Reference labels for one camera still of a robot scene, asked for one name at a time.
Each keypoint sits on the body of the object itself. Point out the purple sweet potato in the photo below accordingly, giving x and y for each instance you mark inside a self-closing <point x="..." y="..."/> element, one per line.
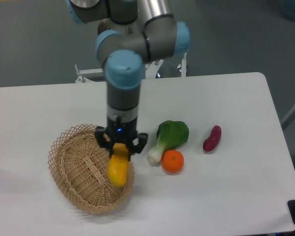
<point x="212" y="141"/>

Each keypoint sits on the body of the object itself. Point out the green bok choy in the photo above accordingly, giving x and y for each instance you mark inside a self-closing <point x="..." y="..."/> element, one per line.
<point x="170" y="135"/>

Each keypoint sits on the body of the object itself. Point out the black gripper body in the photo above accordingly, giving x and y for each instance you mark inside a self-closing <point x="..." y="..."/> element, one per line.
<point x="123" y="133"/>

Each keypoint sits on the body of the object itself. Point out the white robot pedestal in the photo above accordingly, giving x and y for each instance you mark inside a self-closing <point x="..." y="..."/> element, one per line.
<point x="104" y="25"/>

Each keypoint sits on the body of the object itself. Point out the white metal base frame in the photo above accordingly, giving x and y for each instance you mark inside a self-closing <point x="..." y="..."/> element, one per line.
<point x="153" y="70"/>

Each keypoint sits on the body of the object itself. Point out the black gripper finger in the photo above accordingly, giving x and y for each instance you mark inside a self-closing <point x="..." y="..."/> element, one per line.
<point x="103" y="139"/>
<point x="136" y="144"/>

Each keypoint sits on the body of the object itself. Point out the yellow mango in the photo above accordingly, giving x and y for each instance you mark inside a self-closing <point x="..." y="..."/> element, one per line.
<point x="118" y="165"/>

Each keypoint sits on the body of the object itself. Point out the orange tangerine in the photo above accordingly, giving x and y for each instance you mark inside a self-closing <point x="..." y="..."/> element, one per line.
<point x="172" y="161"/>

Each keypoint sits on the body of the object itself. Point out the woven wicker basket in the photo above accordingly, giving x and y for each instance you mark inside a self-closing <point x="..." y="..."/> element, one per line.
<point x="78" y="166"/>

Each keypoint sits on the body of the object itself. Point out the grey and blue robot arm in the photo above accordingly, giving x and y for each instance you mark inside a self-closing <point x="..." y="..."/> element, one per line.
<point x="143" y="31"/>

